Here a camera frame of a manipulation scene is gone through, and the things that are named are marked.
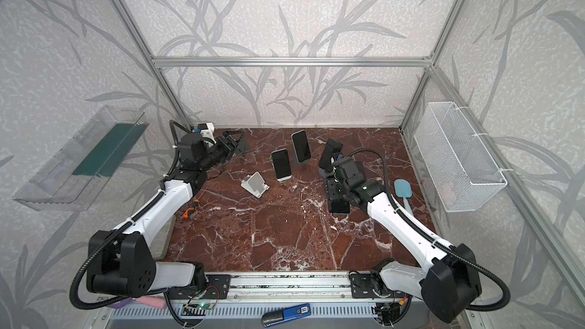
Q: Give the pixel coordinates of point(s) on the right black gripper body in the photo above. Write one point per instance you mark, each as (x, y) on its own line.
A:
(334, 190)

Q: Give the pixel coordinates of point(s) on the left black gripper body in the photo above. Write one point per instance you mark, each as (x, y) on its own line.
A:
(218, 153)

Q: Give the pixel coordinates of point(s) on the grey round phone stand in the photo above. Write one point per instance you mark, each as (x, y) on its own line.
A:
(242, 146)

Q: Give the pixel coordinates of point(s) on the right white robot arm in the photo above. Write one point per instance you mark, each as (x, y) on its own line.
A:
(447, 277)

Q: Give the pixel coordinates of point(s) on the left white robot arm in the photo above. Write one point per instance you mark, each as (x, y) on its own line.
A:
(120, 263)

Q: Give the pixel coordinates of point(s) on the tall black phone on stand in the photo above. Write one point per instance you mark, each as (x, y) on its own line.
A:
(332, 147)

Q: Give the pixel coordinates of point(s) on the white folding phone stand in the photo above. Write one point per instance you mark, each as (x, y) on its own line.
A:
(255, 185)

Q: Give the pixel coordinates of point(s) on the white-edged phone on stand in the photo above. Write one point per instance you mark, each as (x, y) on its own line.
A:
(281, 163)

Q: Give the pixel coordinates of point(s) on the upright phone on grey stand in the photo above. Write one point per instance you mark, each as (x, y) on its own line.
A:
(301, 146)

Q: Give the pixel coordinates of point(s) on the light blue silicone spatula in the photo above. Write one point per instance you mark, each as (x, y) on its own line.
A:
(403, 190)

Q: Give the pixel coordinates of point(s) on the green circuit board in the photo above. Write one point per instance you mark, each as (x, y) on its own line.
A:
(199, 307)

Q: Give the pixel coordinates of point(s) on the purple pink hand tool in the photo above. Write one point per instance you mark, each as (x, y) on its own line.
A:
(151, 301)

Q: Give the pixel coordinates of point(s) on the blue and black marker tool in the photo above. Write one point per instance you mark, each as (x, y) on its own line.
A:
(285, 315)

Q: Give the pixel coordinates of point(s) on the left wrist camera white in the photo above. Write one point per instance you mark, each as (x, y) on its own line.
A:
(207, 132)

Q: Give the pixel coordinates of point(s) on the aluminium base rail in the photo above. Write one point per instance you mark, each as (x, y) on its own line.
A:
(292, 285)

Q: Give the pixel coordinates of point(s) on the white wire mesh basket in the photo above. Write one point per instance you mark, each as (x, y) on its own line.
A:
(464, 173)

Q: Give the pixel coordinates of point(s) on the clear plastic wall bin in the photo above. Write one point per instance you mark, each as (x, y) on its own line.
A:
(74, 177)

